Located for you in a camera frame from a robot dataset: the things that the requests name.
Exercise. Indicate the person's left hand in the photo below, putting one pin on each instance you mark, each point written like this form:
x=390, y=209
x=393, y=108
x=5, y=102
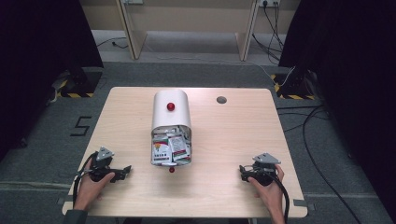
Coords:
x=90, y=188

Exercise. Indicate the white power strip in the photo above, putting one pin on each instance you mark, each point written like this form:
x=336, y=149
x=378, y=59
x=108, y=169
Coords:
x=269, y=2

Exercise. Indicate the stand base with striped tape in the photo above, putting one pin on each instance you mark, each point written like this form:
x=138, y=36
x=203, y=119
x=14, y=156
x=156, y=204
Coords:
x=294, y=87
x=81, y=84

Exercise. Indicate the black curtain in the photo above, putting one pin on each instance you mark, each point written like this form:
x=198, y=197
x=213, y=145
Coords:
x=351, y=77
x=40, y=56

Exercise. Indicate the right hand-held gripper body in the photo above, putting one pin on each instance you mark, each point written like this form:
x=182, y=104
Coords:
x=263, y=169

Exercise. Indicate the pile of small packets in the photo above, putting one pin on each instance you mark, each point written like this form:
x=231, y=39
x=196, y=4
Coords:
x=170, y=146

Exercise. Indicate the white box with red knobs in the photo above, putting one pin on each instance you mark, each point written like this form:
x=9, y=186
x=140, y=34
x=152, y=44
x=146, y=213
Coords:
x=170, y=118

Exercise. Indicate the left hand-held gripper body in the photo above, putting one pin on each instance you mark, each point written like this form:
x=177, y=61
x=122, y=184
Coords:
x=104, y=165

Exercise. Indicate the light wooden desk frame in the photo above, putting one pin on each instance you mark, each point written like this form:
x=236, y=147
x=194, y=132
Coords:
x=186, y=18

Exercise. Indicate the person's right hand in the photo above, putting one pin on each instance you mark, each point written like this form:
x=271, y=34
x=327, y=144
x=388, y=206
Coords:
x=270, y=194

